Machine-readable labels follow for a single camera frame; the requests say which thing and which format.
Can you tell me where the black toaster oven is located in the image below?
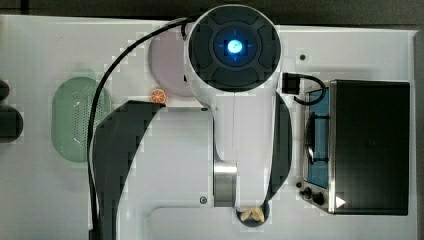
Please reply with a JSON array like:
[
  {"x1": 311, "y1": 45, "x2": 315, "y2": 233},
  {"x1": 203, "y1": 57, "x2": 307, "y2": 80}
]
[{"x1": 300, "y1": 80, "x2": 410, "y2": 216}]

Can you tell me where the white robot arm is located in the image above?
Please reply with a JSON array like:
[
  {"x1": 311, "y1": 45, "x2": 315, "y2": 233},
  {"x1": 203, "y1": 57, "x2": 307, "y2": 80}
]
[{"x1": 90, "y1": 4, "x2": 292, "y2": 240}]

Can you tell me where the orange slice toy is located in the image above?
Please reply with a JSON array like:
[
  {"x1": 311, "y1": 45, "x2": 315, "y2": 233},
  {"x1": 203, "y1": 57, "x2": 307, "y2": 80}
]
[{"x1": 150, "y1": 88, "x2": 167, "y2": 104}]

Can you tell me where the lilac round plate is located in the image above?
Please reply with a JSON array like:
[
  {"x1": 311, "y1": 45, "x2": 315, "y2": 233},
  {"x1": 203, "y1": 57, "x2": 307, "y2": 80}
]
[{"x1": 148, "y1": 30, "x2": 194, "y2": 97}]

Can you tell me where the bowl of banana chips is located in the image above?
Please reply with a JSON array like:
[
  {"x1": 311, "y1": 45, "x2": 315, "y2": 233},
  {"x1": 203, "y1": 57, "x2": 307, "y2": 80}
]
[{"x1": 236, "y1": 205, "x2": 269, "y2": 228}]

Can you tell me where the green perforated colander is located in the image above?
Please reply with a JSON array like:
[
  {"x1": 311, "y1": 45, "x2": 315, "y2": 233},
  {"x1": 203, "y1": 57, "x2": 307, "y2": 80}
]
[{"x1": 51, "y1": 77, "x2": 97, "y2": 163}]

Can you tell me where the black cylinder upper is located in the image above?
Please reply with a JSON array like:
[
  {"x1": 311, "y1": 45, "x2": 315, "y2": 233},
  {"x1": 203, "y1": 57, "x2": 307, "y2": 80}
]
[{"x1": 0, "y1": 80, "x2": 10, "y2": 101}]

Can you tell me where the black camera box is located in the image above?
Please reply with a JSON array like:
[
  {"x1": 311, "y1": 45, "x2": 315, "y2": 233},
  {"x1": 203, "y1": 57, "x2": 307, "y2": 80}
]
[{"x1": 282, "y1": 73, "x2": 300, "y2": 95}]

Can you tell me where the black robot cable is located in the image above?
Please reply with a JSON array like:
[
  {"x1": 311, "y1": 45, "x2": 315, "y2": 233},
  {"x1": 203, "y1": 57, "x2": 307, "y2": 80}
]
[{"x1": 87, "y1": 17, "x2": 198, "y2": 240}]

